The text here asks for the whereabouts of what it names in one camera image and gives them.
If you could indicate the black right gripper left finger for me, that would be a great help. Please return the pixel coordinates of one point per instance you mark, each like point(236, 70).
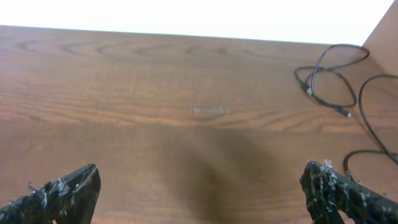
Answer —
point(68, 200)

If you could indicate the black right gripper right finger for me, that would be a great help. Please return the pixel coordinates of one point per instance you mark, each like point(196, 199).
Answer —
point(328, 193)

